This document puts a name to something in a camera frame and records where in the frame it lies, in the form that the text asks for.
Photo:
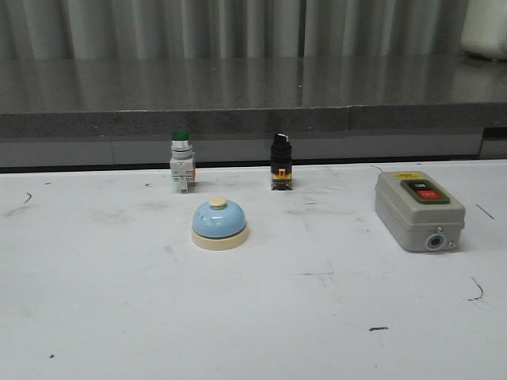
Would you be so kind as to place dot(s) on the blue dome call bell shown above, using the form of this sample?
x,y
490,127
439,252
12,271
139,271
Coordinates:
x,y
219,224

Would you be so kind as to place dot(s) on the grey stone counter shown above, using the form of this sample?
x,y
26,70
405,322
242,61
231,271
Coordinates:
x,y
121,113

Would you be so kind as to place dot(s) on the grey pleated curtain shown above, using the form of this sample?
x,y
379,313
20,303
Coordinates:
x,y
227,29

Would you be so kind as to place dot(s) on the white container on counter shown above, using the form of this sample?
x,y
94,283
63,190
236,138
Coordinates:
x,y
484,29

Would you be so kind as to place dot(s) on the black selector switch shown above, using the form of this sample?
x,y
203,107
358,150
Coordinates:
x,y
281,163

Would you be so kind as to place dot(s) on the green pilot light switch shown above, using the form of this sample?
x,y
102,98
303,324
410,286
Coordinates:
x,y
182,162

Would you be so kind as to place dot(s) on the grey on-off switch box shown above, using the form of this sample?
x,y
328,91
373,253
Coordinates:
x,y
420,214

